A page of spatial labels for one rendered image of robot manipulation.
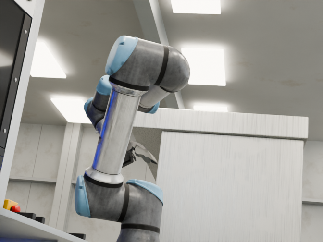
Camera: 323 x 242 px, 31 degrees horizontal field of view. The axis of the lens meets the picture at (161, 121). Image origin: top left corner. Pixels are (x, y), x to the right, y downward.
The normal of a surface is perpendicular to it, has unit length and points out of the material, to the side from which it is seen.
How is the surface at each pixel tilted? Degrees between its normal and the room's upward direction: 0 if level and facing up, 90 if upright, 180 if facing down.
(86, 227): 90
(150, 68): 129
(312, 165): 90
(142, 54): 99
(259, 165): 90
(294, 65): 180
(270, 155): 90
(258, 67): 180
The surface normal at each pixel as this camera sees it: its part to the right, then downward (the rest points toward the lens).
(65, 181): -0.13, -0.35
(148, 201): 0.31, -0.29
